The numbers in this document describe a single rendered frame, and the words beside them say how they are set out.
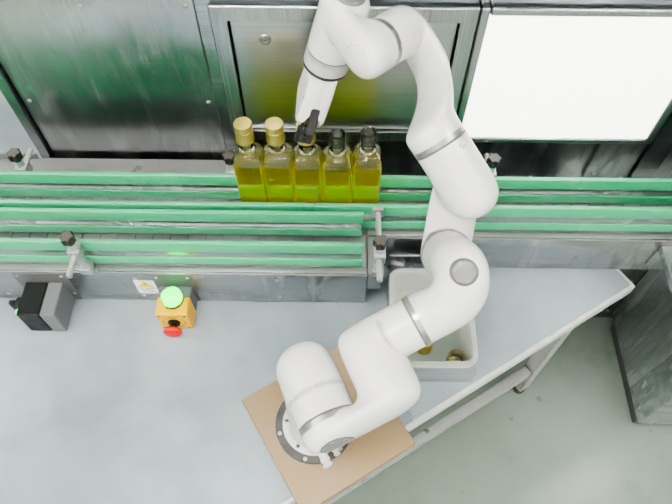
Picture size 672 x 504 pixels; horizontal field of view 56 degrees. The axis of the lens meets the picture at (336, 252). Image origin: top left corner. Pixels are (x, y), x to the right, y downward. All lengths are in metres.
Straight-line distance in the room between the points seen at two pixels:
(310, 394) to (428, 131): 0.43
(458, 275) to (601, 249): 0.61
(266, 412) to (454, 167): 0.64
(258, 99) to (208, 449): 0.71
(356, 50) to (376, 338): 0.43
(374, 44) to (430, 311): 0.40
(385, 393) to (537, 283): 0.66
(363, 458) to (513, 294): 0.51
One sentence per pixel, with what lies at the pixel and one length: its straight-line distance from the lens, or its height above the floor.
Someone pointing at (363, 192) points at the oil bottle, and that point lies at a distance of 1.28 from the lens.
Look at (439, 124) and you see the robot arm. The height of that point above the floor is 1.34.
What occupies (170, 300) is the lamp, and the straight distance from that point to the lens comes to 1.35.
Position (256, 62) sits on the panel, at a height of 1.19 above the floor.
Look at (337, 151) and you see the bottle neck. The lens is 1.19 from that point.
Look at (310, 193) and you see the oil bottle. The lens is 1.28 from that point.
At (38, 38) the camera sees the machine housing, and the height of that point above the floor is 1.21.
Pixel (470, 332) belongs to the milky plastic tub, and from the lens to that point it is 1.32.
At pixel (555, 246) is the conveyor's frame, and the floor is 0.85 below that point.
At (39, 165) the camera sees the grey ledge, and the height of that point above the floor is 0.88.
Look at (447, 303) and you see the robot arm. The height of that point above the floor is 1.17.
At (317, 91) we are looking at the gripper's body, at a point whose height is 1.29.
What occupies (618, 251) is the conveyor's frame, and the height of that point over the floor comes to 0.83.
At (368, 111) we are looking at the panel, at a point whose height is 1.07.
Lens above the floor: 2.01
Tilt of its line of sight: 59 degrees down
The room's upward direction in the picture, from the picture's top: straight up
